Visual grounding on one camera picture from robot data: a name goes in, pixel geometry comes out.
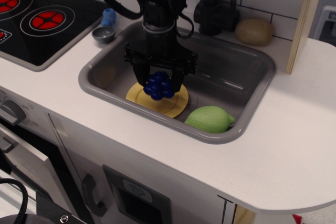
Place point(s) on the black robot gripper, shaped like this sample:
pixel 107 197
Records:
pixel 159 47

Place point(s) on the blue toy blueberries cluster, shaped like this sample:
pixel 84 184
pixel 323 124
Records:
pixel 159 86

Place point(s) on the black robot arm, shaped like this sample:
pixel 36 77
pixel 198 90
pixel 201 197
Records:
pixel 158 13

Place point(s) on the yellow toy plate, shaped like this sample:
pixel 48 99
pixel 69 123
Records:
pixel 170 107

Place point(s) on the grey plastic sink basin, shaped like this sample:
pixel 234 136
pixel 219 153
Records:
pixel 230 76

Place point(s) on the small grey bowl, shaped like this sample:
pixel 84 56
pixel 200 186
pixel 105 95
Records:
pixel 103 34

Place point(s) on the green toy lime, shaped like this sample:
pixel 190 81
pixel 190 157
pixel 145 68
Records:
pixel 211 119

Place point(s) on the blue toy pepper shaker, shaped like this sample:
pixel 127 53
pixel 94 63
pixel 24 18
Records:
pixel 108 17

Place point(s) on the dark grey toy faucet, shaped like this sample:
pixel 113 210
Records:
pixel 213 16

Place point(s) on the beige toy potato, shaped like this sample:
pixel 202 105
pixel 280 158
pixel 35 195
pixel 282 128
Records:
pixel 255 32

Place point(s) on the grey dishwasher control panel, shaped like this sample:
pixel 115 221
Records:
pixel 136 201

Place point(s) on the black toy stove top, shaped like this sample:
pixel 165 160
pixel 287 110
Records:
pixel 36 33

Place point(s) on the grey oven knob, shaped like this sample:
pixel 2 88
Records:
pixel 12 113

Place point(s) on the white oven door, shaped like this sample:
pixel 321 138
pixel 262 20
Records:
pixel 33 167

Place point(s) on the grey appliance in background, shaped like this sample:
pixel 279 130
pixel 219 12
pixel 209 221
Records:
pixel 325 28

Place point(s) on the light wooden side panel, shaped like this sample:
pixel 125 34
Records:
pixel 305 20

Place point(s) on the grey cabinet door handle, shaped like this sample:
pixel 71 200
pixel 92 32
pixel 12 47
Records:
pixel 88 185

